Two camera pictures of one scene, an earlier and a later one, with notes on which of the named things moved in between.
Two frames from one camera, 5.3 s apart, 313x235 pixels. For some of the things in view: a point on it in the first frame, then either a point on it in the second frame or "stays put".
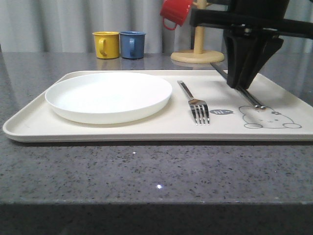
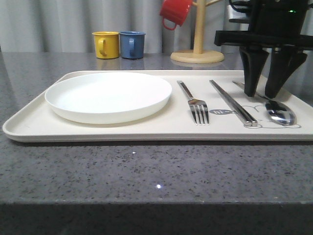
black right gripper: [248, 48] -> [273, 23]
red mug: [176, 11] stays put
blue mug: [132, 44] stays put
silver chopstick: [225, 75] -> [246, 121]
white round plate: [109, 98] stays put
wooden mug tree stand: [198, 55] stays put
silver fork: [199, 107] stays put
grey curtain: [67, 26] stays put
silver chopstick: [253, 99] -> [241, 111]
